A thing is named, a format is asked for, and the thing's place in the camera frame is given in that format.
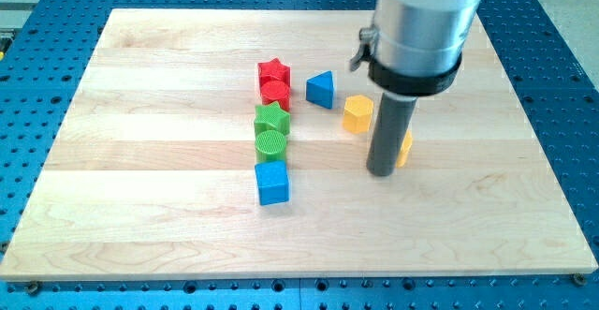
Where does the blue cube block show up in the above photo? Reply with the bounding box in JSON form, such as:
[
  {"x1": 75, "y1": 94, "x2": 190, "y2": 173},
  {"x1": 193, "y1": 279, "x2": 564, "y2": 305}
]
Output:
[{"x1": 255, "y1": 160, "x2": 290, "y2": 206}]

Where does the green star block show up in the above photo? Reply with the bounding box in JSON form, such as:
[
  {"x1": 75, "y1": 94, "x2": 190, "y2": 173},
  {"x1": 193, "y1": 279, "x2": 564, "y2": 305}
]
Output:
[{"x1": 254, "y1": 102, "x2": 290, "y2": 136}]

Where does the red star block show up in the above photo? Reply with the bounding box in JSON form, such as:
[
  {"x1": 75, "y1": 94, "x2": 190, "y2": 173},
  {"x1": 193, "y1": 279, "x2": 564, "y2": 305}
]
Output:
[{"x1": 257, "y1": 58, "x2": 291, "y2": 87}]

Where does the wooden board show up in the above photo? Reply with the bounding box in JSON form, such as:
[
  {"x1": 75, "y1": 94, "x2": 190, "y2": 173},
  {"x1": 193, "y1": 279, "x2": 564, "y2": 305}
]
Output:
[{"x1": 1, "y1": 9, "x2": 597, "y2": 281}]

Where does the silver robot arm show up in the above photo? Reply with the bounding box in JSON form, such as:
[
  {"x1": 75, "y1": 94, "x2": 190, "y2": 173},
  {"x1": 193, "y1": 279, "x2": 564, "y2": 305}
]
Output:
[{"x1": 350, "y1": 0, "x2": 481, "y2": 77}]

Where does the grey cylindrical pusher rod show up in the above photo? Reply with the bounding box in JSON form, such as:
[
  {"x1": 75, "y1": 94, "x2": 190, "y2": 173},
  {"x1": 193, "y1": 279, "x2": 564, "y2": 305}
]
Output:
[{"x1": 366, "y1": 92, "x2": 416, "y2": 177}]

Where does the red cylinder block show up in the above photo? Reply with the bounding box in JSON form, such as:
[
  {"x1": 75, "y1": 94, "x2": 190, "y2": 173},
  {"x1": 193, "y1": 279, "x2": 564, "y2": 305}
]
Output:
[{"x1": 260, "y1": 81, "x2": 291, "y2": 111}]

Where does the green cylinder block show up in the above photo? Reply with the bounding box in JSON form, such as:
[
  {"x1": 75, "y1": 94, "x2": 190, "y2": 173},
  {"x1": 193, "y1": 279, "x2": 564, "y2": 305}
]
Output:
[{"x1": 255, "y1": 130, "x2": 287, "y2": 163}]

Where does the blue triangle block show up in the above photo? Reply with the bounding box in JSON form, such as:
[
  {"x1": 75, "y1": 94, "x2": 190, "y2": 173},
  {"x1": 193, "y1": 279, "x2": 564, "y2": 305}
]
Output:
[{"x1": 305, "y1": 71, "x2": 335, "y2": 110}]

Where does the yellow block behind rod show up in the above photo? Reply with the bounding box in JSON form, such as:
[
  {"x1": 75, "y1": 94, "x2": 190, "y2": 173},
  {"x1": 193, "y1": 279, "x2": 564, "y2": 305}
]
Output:
[{"x1": 396, "y1": 129, "x2": 414, "y2": 168}]

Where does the yellow hexagon block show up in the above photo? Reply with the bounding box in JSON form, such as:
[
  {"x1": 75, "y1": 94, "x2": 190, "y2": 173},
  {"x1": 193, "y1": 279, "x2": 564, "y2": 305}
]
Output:
[{"x1": 342, "y1": 95, "x2": 373, "y2": 134}]

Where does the black clamp ring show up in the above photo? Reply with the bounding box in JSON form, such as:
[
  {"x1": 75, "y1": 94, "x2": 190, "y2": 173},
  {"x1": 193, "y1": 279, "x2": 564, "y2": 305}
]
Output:
[{"x1": 367, "y1": 52, "x2": 463, "y2": 98}]

